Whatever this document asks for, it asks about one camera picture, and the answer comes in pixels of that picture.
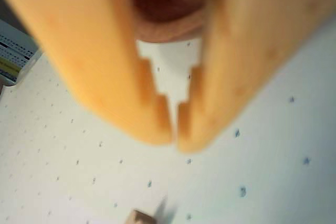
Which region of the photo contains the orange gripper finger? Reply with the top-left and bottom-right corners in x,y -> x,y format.
0,0 -> 174,146
177,0 -> 336,153

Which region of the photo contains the wooden clothespin with metal spring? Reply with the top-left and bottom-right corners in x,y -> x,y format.
125,208 -> 160,224

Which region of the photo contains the brown round bowl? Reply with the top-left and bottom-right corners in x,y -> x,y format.
122,0 -> 212,44

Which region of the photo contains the white printed cardboard box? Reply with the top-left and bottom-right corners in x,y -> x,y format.
0,18 -> 43,88

